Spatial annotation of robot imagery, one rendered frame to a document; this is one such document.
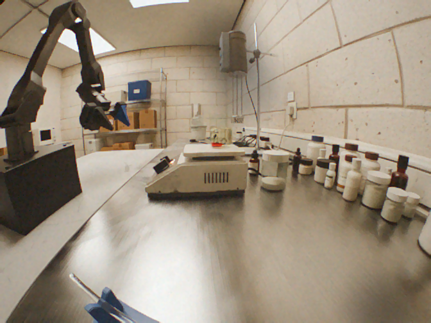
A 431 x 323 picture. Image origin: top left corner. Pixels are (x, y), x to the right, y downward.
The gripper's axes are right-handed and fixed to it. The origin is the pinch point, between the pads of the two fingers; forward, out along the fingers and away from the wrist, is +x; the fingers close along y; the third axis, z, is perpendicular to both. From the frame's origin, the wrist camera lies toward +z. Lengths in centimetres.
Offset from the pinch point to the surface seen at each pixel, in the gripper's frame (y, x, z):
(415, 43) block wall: 16, 45, -71
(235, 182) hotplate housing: 11.9, 34.8, -14.1
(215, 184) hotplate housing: 12.8, 32.1, -11.6
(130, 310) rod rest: 37.6, 28.8, -9.6
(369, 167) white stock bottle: 13, 55, -37
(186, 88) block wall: -234, -56, 1
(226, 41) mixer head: -39, 1, -47
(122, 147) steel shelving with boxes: -163, -67, 121
